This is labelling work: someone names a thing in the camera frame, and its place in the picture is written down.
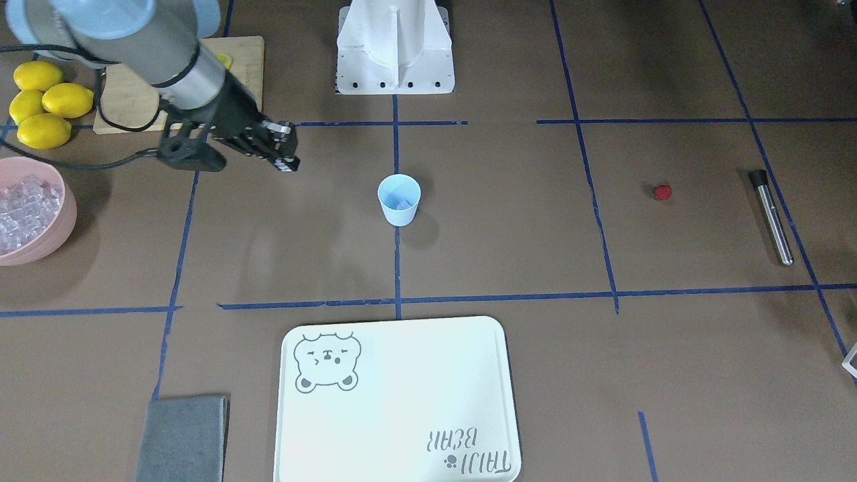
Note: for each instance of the red strawberry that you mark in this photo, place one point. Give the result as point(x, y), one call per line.
point(663, 192)

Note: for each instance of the steel muddler black tip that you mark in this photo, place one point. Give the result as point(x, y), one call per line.
point(760, 183)

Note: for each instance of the white bear tray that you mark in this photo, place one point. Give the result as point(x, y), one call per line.
point(409, 400)

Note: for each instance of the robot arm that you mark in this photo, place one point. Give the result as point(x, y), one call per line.
point(161, 42)

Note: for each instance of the lemon slices row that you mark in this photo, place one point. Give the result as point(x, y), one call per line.
point(225, 59)

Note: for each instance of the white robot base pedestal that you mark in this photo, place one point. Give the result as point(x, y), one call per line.
point(394, 48)

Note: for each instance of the wooden cutting board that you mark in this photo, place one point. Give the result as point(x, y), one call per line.
point(129, 101)

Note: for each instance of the light blue cup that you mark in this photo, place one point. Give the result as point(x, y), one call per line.
point(399, 196)

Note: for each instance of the yellow lemon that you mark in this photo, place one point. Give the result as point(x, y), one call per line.
point(44, 131)
point(68, 100)
point(26, 105)
point(37, 75)

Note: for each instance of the yellow lemon top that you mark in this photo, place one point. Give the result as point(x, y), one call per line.
point(37, 75)

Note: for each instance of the grey folded cloth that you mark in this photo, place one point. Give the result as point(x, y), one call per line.
point(184, 439)

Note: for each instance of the pink bowl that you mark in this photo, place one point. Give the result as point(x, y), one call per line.
point(13, 169)

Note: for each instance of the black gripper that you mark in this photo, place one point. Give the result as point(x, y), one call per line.
point(236, 111)

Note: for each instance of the yellow lemon bottom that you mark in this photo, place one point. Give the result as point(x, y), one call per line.
point(44, 131)

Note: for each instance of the pile of clear ice cubes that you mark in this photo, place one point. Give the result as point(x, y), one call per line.
point(28, 208)

